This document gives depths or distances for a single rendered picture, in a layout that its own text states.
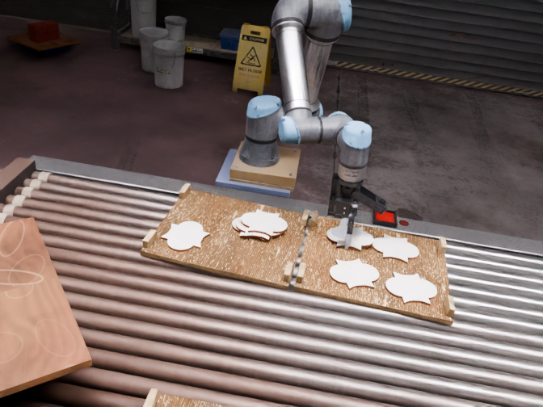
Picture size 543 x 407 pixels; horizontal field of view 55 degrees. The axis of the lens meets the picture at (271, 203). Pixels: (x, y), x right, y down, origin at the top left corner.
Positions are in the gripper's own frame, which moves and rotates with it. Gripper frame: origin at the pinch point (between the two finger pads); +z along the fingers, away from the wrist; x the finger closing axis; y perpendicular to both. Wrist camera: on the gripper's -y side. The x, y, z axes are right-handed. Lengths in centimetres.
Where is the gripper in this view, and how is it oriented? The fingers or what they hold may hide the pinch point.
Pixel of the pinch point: (349, 237)
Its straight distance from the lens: 158.1
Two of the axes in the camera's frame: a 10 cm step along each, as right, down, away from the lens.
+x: -2.0, 5.1, -8.3
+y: -9.8, -1.4, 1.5
